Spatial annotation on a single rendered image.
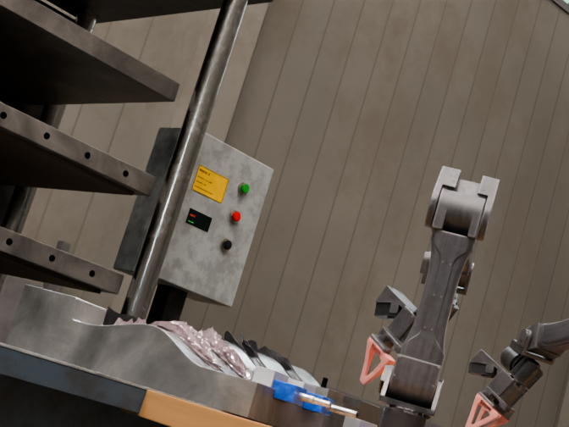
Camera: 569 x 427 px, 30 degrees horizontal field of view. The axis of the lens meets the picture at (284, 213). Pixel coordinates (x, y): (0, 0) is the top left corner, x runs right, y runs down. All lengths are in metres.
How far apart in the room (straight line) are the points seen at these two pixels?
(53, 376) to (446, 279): 0.58
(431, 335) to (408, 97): 4.71
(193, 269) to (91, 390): 1.32
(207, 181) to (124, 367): 1.12
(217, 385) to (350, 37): 4.42
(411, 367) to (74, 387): 0.48
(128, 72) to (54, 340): 0.94
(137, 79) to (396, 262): 3.75
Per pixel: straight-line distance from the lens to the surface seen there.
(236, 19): 2.69
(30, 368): 1.43
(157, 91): 2.64
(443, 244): 1.59
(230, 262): 2.85
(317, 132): 5.74
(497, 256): 6.83
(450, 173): 1.66
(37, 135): 2.42
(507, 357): 2.50
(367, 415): 1.98
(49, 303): 1.87
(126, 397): 1.52
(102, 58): 2.55
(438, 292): 1.58
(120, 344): 1.76
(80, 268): 2.50
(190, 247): 2.76
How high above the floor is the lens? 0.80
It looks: 11 degrees up
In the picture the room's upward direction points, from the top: 17 degrees clockwise
